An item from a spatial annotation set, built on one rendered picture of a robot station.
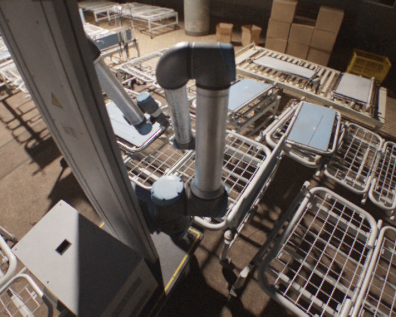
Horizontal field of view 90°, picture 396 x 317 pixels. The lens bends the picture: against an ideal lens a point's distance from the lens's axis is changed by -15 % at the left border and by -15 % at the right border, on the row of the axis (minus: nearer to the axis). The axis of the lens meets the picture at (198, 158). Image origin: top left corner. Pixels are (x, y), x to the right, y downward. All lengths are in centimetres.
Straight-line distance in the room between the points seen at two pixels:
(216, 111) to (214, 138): 10
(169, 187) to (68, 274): 57
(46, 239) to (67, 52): 90
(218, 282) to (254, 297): 28
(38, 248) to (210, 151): 90
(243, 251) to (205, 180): 114
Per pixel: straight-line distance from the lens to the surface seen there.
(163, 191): 100
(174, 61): 71
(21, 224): 259
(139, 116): 127
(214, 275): 187
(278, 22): 466
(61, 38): 57
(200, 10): 585
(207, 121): 76
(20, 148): 344
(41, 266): 120
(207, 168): 87
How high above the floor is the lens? 180
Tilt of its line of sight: 47 degrees down
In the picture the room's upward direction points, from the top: straight up
